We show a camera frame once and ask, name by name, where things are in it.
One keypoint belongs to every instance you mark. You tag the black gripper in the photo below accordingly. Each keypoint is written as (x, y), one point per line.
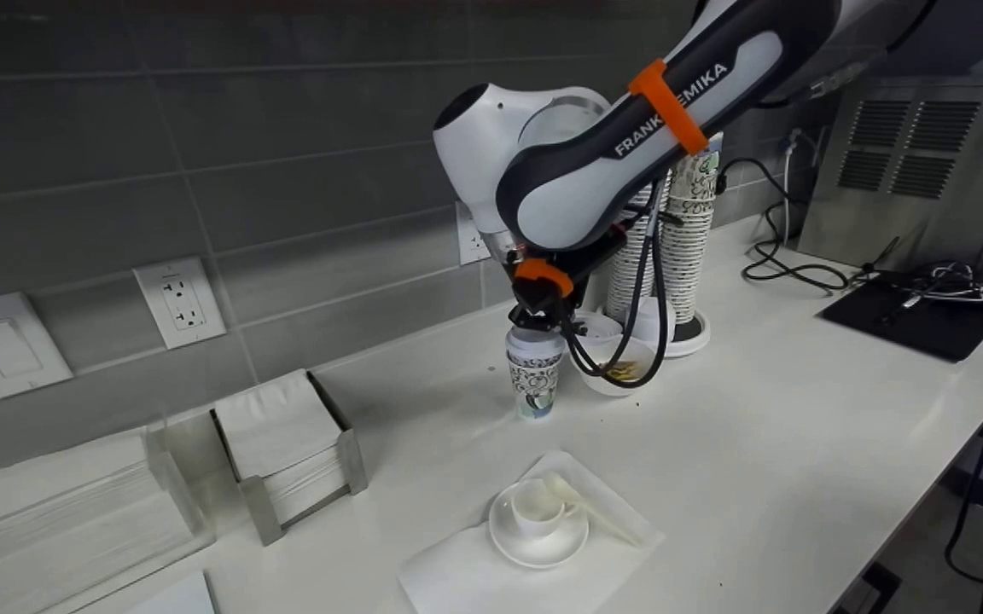
(545, 292)

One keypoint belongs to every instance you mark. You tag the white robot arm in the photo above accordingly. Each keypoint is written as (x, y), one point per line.
(548, 171)

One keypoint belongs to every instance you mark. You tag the patterned paper cup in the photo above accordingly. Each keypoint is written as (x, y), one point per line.
(532, 383)

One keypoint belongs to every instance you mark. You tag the white bowl with food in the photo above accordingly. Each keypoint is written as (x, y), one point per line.
(623, 374)

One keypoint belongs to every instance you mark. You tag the round white cup tray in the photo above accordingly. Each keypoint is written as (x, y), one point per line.
(685, 338)

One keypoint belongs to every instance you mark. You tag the tall paper cup stack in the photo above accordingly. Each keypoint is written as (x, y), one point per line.
(695, 201)

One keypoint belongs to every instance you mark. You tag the small white saucer dish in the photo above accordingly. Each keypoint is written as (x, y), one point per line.
(532, 527)

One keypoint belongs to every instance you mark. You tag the white napkin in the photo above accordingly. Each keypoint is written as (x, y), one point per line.
(462, 575)

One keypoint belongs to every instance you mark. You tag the napkin dispenser box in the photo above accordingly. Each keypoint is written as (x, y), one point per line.
(288, 450)

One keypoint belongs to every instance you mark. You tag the white double outlet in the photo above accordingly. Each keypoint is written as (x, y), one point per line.
(179, 303)

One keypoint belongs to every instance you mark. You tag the black mat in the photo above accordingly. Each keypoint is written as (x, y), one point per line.
(892, 311)

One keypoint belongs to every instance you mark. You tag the white tray holder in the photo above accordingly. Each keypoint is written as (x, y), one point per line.
(91, 519)

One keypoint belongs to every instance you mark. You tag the small white wall outlet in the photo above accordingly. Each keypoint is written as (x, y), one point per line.
(468, 241)

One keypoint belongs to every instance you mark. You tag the white light switch plate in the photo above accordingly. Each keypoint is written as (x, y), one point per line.
(27, 352)

